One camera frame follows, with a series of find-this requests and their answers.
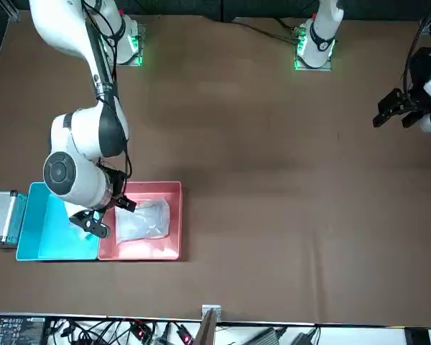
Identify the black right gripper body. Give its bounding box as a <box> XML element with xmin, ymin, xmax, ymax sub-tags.
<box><xmin>96</xmin><ymin>170</ymin><xmax>129</xmax><ymax>214</ymax></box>

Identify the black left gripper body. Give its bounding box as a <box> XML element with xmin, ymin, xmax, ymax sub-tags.
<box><xmin>402</xmin><ymin>47</ymin><xmax>431</xmax><ymax>116</ymax></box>

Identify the new face mask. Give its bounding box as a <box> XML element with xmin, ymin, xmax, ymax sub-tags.
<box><xmin>113</xmin><ymin>199</ymin><xmax>172</xmax><ymax>247</ymax></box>

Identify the blue plastic box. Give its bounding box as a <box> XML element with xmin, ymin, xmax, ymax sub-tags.
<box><xmin>15</xmin><ymin>181</ymin><xmax>106</xmax><ymax>262</ymax></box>

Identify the pink plastic box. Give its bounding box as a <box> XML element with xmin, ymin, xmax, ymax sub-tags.
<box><xmin>98</xmin><ymin>180</ymin><xmax>185</xmax><ymax>262</ymax></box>

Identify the aluminium carrying case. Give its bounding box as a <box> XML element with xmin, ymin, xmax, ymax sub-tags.
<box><xmin>0</xmin><ymin>190</ymin><xmax>29</xmax><ymax>249</ymax></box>

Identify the black plug with red light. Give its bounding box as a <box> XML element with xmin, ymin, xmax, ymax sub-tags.
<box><xmin>177</xmin><ymin>325</ymin><xmax>195</xmax><ymax>344</ymax></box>
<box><xmin>134</xmin><ymin>321</ymin><xmax>150</xmax><ymax>341</ymax></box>

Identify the large black power adapter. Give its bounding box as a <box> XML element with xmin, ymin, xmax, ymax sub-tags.
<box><xmin>0</xmin><ymin>316</ymin><xmax>47</xmax><ymax>345</ymax></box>

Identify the small black power adapter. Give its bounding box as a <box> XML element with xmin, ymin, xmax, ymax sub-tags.
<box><xmin>289</xmin><ymin>331</ymin><xmax>318</xmax><ymax>345</ymax></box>

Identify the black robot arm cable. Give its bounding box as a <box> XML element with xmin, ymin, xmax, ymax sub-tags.
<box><xmin>81</xmin><ymin>0</ymin><xmax>134</xmax><ymax>183</ymax></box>
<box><xmin>402</xmin><ymin>0</ymin><xmax>431</xmax><ymax>107</ymax></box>

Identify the black base power cable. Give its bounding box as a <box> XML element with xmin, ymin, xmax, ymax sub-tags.
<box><xmin>232</xmin><ymin>17</ymin><xmax>300</xmax><ymax>45</ymax></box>

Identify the aluminium camera post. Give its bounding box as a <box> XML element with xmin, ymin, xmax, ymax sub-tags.
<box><xmin>195</xmin><ymin>304</ymin><xmax>223</xmax><ymax>345</ymax></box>

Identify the aluminium table edge rail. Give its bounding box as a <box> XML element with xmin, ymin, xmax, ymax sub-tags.
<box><xmin>4</xmin><ymin>5</ymin><xmax>22</xmax><ymax>23</ymax></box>

